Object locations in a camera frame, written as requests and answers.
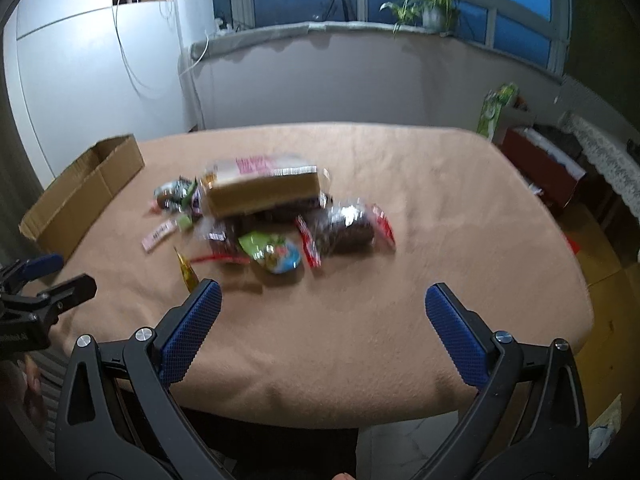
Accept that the red storage box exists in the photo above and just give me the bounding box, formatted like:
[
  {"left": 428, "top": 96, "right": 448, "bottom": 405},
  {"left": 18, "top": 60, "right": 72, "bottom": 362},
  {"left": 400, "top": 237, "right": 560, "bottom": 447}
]
[{"left": 500, "top": 126, "right": 587, "bottom": 209}]

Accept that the white lace cloth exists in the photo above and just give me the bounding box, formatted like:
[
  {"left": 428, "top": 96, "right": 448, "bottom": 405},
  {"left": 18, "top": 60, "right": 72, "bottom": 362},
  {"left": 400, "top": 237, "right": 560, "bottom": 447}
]
[{"left": 559, "top": 112, "right": 640, "bottom": 218}]

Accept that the white hanging cable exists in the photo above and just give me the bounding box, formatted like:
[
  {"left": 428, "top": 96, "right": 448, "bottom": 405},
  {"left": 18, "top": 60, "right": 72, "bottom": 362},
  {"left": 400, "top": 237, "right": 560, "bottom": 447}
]
[{"left": 110, "top": 0, "right": 212, "bottom": 101}]

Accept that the green blue snack packet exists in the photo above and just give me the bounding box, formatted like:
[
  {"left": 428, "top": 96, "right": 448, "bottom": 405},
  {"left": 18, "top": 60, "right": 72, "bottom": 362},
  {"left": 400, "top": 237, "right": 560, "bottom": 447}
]
[{"left": 239, "top": 231, "right": 302, "bottom": 275}]

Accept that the gold foil candy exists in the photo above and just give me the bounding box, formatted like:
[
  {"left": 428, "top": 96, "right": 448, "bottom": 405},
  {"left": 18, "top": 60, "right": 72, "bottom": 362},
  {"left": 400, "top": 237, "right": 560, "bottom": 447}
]
[{"left": 175, "top": 248, "right": 200, "bottom": 292}]

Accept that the tan table blanket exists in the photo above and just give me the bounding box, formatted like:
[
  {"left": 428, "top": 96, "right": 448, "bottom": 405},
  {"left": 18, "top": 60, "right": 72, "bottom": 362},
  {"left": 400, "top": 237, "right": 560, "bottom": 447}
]
[{"left": 50, "top": 124, "right": 593, "bottom": 427}]

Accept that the packaged sliced bread loaf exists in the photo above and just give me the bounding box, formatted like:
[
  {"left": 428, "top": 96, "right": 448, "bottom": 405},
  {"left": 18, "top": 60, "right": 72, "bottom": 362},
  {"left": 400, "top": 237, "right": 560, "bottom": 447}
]
[{"left": 198, "top": 154, "right": 330, "bottom": 219}]

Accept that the dark chocolate bar wrapper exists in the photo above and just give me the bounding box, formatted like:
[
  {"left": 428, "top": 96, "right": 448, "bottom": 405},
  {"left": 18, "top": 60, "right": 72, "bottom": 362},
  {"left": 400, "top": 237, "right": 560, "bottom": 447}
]
[{"left": 198, "top": 217, "right": 244, "bottom": 258}]

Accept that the potted green plant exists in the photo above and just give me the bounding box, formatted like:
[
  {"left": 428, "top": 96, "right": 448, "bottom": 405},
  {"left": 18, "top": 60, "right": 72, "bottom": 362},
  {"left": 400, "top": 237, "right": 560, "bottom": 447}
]
[{"left": 380, "top": 0, "right": 460, "bottom": 36}]

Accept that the green gift bag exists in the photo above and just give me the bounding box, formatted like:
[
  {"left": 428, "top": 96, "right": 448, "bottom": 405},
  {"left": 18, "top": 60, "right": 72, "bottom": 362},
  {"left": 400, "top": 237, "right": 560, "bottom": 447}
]
[{"left": 476, "top": 82, "right": 520, "bottom": 141}]

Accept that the red strip snack wrapper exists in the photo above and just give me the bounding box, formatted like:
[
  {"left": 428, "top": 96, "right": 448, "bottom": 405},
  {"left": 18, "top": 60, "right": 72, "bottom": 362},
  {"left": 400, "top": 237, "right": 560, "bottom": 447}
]
[{"left": 190, "top": 254, "right": 250, "bottom": 266}]

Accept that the pink candy stick wrapper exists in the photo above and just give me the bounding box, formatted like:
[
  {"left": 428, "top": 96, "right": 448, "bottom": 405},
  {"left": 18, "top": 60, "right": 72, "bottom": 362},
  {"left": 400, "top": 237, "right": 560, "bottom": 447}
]
[{"left": 141, "top": 219, "right": 178, "bottom": 254}]

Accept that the brown cardboard box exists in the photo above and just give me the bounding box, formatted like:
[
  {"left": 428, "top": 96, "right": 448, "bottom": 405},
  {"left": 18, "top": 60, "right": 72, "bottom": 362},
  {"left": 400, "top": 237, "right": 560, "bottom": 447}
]
[{"left": 18, "top": 134, "right": 144, "bottom": 259}]

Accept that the dark brownie clear bag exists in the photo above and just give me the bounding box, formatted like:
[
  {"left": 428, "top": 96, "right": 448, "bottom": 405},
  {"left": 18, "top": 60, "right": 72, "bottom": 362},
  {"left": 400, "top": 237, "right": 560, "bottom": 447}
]
[{"left": 295, "top": 200, "right": 396, "bottom": 269}]

